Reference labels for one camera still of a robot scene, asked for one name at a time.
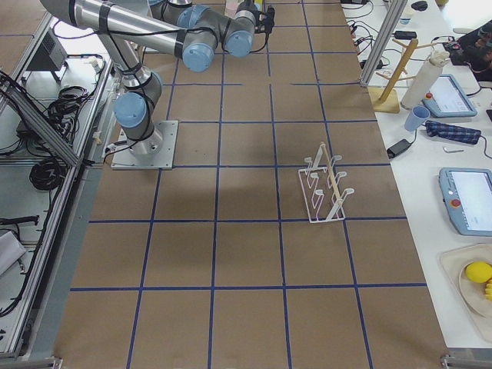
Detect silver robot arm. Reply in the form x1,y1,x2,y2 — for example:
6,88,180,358
42,1,268,155

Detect light blue cup on desk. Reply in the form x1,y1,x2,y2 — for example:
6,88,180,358
404,105,431,131

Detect black power adapter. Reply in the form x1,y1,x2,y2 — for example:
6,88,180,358
386,139,412,159

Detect wooden mug tree stand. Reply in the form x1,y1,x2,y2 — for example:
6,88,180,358
368,38,436,114

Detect white thermos bottle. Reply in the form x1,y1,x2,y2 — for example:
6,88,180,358
401,51,450,109

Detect blue teach pendant far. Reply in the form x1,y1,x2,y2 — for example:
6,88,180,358
422,74,477,118

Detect blue teach pendant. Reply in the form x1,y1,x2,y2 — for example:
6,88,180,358
438,168,491,237
422,74,477,118

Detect blue teach pendant near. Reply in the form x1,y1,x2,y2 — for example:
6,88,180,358
438,168,491,237

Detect blue plaid cloth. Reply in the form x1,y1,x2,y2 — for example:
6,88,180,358
424,121,481,145

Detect yellow lemon toy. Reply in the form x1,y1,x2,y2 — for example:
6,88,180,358
464,261,492,284

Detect beige tray with fruit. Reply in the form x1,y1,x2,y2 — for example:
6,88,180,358
440,244,491,344

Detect white wire cup rack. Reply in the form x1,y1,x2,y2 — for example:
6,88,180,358
298,142,355,224

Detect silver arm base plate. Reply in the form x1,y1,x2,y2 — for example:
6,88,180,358
111,121,178,170

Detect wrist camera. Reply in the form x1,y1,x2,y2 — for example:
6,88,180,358
264,5,275,35

